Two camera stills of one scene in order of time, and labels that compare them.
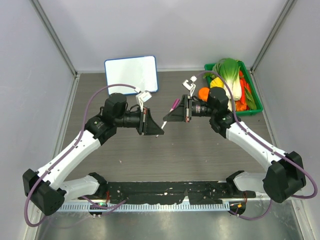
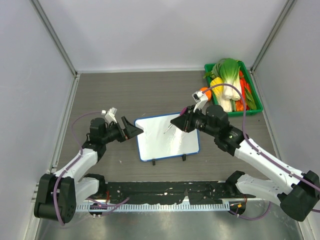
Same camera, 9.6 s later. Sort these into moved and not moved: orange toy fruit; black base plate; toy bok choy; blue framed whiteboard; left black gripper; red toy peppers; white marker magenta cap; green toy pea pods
Moved: blue framed whiteboard; left black gripper; white marker magenta cap
Not moved: toy bok choy; green toy pea pods; orange toy fruit; black base plate; red toy peppers
